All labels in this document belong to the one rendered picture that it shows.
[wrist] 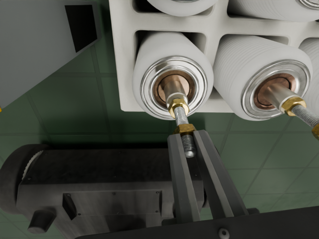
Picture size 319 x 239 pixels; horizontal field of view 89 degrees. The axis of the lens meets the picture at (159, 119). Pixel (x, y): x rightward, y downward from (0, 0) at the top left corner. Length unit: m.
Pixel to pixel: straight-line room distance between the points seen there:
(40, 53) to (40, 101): 0.37
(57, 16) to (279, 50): 0.25
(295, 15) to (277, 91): 0.07
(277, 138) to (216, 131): 0.24
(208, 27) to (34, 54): 0.20
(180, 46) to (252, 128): 0.50
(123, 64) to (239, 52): 0.16
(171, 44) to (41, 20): 0.13
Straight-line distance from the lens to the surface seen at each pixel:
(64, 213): 0.53
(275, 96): 0.22
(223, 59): 0.26
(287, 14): 0.22
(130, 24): 0.24
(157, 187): 0.44
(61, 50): 0.25
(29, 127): 0.66
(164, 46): 0.18
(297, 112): 0.20
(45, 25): 0.23
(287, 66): 0.23
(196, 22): 0.25
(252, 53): 0.22
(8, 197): 0.58
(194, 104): 0.20
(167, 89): 0.17
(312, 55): 0.33
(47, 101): 0.56
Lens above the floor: 0.42
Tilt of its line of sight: 54 degrees down
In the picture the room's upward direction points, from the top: 175 degrees clockwise
